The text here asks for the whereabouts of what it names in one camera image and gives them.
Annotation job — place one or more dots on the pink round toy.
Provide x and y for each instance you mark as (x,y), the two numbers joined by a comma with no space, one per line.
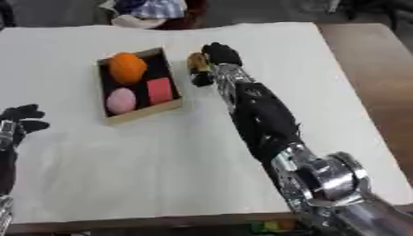
(121,101)

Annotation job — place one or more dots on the pink rectangular block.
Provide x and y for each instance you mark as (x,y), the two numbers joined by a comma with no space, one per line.
(160,90)

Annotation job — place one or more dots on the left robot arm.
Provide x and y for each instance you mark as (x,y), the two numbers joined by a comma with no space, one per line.
(6,172)

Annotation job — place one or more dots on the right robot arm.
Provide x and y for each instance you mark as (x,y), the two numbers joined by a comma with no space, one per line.
(279,135)

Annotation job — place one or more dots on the tan cardboard box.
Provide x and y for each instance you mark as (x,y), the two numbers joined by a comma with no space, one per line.
(138,86)

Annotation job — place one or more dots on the small yellow-brown toy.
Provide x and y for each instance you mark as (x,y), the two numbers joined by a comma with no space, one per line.
(197,62)

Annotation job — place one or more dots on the person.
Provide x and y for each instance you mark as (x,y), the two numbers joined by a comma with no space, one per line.
(153,12)

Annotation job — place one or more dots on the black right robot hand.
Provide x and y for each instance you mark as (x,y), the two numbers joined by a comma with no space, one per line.
(221,54)

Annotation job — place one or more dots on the orange toy fruit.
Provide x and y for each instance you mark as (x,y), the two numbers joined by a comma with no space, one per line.
(127,67)

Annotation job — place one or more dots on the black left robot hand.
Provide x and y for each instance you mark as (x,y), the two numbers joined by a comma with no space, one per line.
(24,118)

